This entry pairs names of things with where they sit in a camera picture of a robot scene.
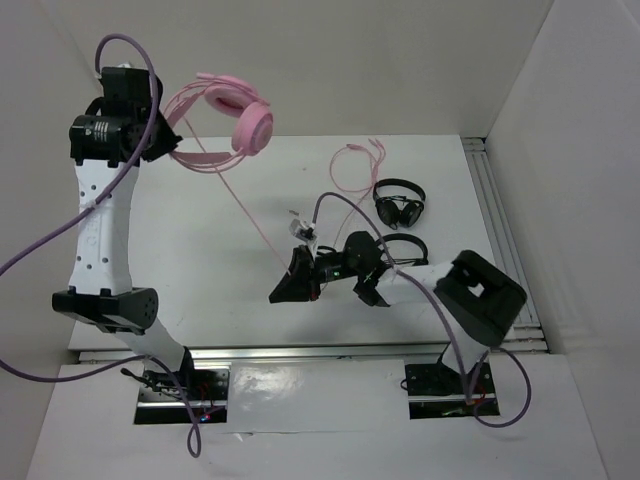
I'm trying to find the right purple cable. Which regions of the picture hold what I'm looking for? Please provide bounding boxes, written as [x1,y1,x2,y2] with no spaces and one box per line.
[309,192,532,427]

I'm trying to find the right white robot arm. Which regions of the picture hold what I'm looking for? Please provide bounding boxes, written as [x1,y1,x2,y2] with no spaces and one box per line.
[269,231,527,392]

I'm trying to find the black headphones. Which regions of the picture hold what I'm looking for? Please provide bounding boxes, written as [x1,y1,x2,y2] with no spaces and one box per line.
[372,178,427,230]
[375,233,429,267]

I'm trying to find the lower black headphones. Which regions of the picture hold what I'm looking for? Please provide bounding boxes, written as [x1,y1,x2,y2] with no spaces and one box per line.
[375,233,429,267]

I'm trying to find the aluminium rail front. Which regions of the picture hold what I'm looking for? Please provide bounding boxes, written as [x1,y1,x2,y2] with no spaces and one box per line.
[79,337,549,368]

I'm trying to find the pink headphone cable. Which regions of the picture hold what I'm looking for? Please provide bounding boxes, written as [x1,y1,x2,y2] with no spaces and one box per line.
[182,137,389,276]

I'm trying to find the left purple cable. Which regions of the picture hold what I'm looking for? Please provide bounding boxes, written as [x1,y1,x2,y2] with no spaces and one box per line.
[0,32,204,459]

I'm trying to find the aluminium rail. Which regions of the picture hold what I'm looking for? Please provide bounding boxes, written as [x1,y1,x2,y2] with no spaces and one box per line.
[79,337,549,368]
[461,138,544,341]

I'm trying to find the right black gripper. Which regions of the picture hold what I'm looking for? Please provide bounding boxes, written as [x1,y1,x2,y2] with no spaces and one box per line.
[269,244,364,304]

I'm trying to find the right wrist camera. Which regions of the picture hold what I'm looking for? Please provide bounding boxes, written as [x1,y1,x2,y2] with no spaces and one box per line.
[289,217,318,256]

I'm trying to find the purple cable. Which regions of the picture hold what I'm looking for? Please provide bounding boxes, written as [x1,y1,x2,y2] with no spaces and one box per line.
[309,192,532,427]
[0,32,204,459]

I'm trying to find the upper black headphones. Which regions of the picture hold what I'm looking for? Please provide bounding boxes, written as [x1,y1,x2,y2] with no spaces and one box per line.
[372,178,427,230]

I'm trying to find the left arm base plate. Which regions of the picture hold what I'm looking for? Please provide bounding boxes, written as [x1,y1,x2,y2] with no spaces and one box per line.
[120,366,230,425]

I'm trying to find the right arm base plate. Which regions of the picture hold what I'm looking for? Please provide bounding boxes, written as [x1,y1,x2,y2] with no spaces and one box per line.
[400,362,500,420]

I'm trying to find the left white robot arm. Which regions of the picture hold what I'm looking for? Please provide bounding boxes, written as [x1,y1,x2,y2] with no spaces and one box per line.
[52,66,198,399]

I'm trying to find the aluminium rail right side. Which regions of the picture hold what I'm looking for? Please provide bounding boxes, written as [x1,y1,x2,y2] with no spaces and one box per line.
[461,138,544,341]

